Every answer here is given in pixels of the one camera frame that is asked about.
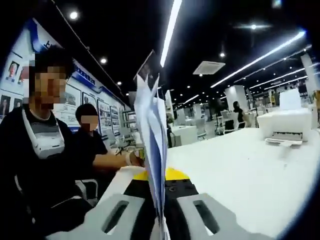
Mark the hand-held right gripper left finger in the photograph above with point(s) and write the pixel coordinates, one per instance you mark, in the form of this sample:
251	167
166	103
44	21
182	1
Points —
140	220

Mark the stack of white printing papers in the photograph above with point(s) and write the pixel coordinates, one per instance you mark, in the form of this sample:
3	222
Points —
152	130

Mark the white table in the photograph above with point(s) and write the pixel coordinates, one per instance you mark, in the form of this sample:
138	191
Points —
237	175

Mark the white printer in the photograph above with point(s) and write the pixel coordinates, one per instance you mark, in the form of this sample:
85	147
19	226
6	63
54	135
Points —
285	122

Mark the white chest-worn device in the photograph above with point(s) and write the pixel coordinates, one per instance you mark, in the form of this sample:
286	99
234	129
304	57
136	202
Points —
47	145

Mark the white wristband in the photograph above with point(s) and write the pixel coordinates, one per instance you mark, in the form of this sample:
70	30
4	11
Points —
129	158

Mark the person's left hand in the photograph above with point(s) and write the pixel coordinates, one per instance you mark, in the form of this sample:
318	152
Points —
138	162

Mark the ceiling air conditioner unit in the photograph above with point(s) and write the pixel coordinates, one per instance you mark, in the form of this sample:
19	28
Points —
208	67

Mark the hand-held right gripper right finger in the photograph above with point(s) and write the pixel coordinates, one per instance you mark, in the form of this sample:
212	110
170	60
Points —
225	222

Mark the dark display screen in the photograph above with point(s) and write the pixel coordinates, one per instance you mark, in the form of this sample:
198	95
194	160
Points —
150	65

